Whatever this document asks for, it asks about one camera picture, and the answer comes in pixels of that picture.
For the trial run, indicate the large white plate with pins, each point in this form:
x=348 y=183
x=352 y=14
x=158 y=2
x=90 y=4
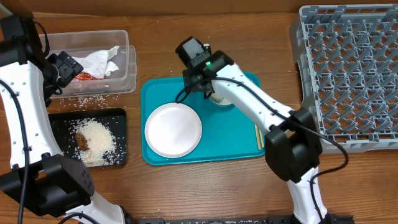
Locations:
x=173 y=130

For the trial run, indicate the grey dishwasher rack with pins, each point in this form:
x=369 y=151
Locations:
x=346 y=56

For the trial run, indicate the wooden chopstick left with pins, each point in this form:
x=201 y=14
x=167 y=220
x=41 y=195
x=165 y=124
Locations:
x=257 y=138

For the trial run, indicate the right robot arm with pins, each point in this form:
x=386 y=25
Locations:
x=292 y=144

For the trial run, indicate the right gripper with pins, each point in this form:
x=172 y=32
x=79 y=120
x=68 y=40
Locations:
x=198 y=88

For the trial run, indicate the wooden chopstick right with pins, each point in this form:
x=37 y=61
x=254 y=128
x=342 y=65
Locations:
x=261 y=139

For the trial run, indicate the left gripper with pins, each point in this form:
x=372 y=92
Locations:
x=69 y=67

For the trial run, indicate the white napkin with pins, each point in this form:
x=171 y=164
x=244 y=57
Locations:
x=98 y=65

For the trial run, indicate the pile of rice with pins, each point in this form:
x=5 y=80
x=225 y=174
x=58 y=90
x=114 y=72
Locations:
x=103 y=148

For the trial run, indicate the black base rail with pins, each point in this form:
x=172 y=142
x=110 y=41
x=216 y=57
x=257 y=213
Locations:
x=284 y=219

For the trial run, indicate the clear plastic bin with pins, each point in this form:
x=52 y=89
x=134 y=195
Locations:
x=83 y=44

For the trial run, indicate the brown food scrap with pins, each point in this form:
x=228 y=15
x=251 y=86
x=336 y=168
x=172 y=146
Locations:
x=81 y=141

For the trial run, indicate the red sauce packet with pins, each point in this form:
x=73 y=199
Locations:
x=83 y=76

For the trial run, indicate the wooden chopstick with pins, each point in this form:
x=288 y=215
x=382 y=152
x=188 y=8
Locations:
x=257 y=138
x=261 y=139

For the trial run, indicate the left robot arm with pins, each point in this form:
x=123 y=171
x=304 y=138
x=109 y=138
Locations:
x=42 y=179

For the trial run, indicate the teal serving tray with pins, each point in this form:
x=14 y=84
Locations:
x=227 y=133

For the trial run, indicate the black rectangular tray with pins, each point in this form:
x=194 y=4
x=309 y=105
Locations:
x=115 y=118

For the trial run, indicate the grey saucer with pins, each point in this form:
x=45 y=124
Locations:
x=219 y=100

